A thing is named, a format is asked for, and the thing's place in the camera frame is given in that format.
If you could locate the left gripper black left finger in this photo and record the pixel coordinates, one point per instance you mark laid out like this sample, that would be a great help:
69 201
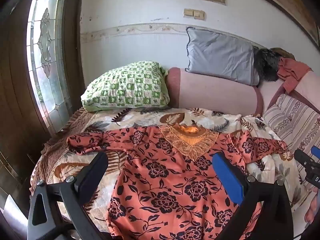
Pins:
56 209

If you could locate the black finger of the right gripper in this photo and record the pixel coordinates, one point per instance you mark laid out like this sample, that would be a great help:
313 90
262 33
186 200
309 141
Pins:
306 161
315 151

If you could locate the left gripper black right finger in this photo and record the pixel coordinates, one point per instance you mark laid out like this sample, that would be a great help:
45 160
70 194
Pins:
275 220

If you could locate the orange floral blouse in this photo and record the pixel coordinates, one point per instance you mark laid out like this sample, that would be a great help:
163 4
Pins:
167 188

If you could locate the person's right hand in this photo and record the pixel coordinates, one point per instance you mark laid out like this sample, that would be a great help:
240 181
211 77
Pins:
310 214

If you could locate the striped floral pillow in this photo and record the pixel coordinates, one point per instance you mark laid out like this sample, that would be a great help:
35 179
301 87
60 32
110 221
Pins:
295 123

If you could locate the leaf-pattern fleece blanket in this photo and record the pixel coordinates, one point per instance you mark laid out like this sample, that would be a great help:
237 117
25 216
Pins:
57 161

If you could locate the rust red cloth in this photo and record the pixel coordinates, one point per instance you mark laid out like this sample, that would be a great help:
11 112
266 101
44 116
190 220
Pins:
291 72

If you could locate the black furry item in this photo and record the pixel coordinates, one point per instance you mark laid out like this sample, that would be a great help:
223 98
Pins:
266 64

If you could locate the green white checkered pillow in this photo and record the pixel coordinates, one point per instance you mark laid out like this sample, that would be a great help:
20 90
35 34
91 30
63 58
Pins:
136 85

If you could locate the pink bolster cushion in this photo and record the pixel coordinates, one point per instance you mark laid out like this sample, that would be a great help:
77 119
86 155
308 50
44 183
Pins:
189 90

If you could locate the grey pillow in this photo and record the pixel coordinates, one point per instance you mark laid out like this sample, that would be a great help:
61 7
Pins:
215 54

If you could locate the stained glass window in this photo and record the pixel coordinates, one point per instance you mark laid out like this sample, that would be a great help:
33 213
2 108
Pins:
45 63

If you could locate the beige wall light switches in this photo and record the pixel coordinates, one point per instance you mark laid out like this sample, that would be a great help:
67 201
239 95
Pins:
195 14

